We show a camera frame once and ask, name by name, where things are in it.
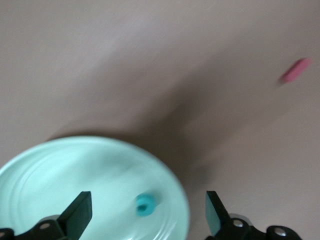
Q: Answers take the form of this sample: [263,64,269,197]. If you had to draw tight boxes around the brown table cover sheet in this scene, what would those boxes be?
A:
[0,0,320,240]

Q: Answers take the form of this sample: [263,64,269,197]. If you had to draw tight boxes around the teal foam letter c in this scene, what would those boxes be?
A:
[134,192,160,217]

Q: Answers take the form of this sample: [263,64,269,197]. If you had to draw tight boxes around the light green plate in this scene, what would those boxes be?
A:
[0,136,190,240]

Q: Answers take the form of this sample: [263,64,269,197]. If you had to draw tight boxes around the dark red foam letter l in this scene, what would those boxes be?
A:
[279,57,312,84]

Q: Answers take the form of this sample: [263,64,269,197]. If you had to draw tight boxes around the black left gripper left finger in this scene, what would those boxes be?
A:
[14,191,93,240]

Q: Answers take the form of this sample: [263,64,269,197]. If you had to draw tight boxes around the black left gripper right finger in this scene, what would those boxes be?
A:
[205,190,266,240]

